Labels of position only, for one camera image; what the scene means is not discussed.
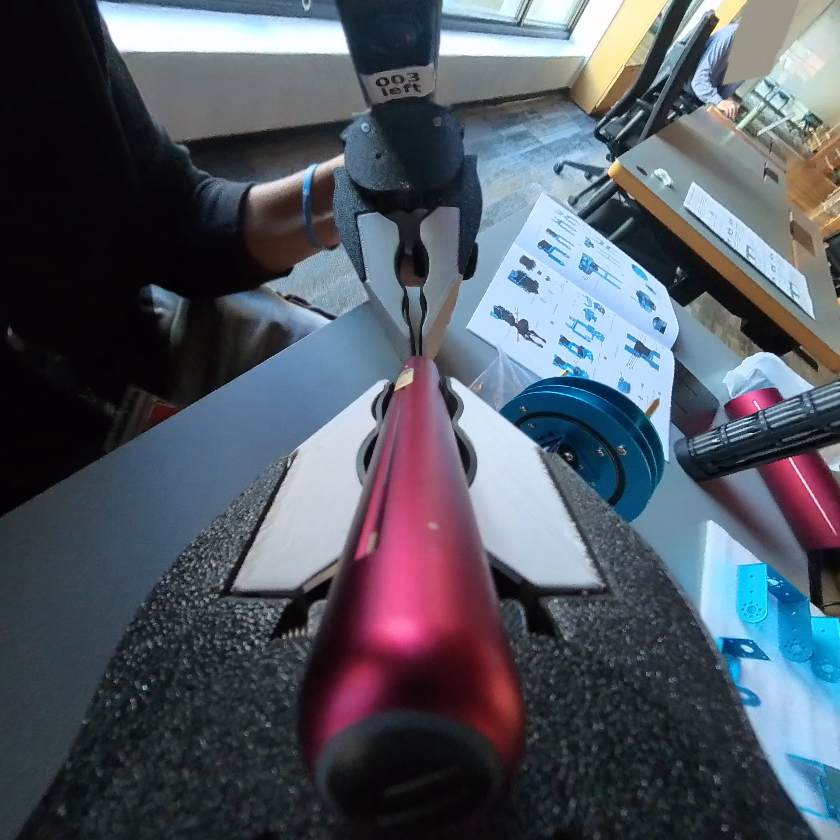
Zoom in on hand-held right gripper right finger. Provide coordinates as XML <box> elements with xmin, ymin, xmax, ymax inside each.
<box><xmin>448</xmin><ymin>377</ymin><xmax>606</xmax><ymax>593</ymax></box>

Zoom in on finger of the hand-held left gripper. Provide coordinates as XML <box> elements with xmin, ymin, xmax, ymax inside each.
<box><xmin>357</xmin><ymin>212</ymin><xmax>417</xmax><ymax>361</ymax></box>
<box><xmin>417</xmin><ymin>207</ymin><xmax>462</xmax><ymax>361</ymax></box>

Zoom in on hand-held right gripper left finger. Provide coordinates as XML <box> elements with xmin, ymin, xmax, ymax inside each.
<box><xmin>231</xmin><ymin>379</ymin><xmax>396</xmax><ymax>598</ymax></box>

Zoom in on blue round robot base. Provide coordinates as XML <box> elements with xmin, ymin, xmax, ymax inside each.
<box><xmin>500</xmin><ymin>376</ymin><xmax>665</xmax><ymax>522</ymax></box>

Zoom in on red electric screwdriver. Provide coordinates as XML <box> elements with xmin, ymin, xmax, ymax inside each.
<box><xmin>298</xmin><ymin>354</ymin><xmax>526</xmax><ymax>824</ymax></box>

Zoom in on person's left forearm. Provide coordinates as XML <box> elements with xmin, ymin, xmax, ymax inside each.
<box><xmin>151</xmin><ymin>157</ymin><xmax>324</xmax><ymax>293</ymax></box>

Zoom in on wood-edged grey desk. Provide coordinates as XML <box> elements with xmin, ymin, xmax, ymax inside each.
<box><xmin>609</xmin><ymin>108</ymin><xmax>840</xmax><ymax>374</ymax></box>

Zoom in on person's left hand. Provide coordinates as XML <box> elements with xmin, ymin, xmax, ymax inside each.
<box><xmin>316</xmin><ymin>156</ymin><xmax>347</xmax><ymax>253</ymax></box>

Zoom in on blue wristband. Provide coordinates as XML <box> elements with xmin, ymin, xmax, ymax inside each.
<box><xmin>301</xmin><ymin>163</ymin><xmax>329</xmax><ymax>252</ymax></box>

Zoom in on clear plastic bag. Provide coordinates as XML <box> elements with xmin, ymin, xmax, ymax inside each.
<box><xmin>469</xmin><ymin>354</ymin><xmax>526</xmax><ymax>408</ymax></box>

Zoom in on printed assembly instruction sheet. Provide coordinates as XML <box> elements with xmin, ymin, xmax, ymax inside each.
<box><xmin>466</xmin><ymin>193</ymin><xmax>680</xmax><ymax>460</ymax></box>

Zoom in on person's legs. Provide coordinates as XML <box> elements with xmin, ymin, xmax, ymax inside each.
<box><xmin>134</xmin><ymin>282</ymin><xmax>337</xmax><ymax>421</ymax></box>

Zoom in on white foam sheet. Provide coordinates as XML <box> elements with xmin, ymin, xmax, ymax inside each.
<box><xmin>699</xmin><ymin>521</ymin><xmax>840</xmax><ymax>840</ymax></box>

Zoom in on group of blue metal brackets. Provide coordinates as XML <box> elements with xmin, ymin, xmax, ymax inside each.
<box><xmin>718</xmin><ymin>563</ymin><xmax>840</xmax><ymax>821</ymax></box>

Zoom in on black screwdriver bit holder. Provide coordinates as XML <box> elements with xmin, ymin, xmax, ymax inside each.
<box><xmin>674</xmin><ymin>379</ymin><xmax>840</xmax><ymax>483</ymax></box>

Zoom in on black office chair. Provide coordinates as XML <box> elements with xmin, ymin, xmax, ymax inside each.
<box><xmin>553</xmin><ymin>0</ymin><xmax>721</xmax><ymax>227</ymax></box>

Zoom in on crumpled white plastic wrap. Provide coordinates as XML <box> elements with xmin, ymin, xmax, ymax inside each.
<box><xmin>722</xmin><ymin>352</ymin><xmax>798</xmax><ymax>403</ymax></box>

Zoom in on red cylindrical case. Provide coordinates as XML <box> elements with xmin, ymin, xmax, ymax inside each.
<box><xmin>725</xmin><ymin>387</ymin><xmax>840</xmax><ymax>552</ymax></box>

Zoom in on printed paper sheet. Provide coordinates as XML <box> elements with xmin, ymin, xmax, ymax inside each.
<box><xmin>682</xmin><ymin>182</ymin><xmax>815</xmax><ymax>319</ymax></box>

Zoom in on person's black upper body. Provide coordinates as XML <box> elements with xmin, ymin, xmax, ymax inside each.
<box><xmin>0</xmin><ymin>0</ymin><xmax>263</xmax><ymax>516</ymax></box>

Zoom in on window with dark frame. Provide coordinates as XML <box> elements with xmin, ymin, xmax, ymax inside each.
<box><xmin>98</xmin><ymin>0</ymin><xmax>595</xmax><ymax>30</ymax></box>

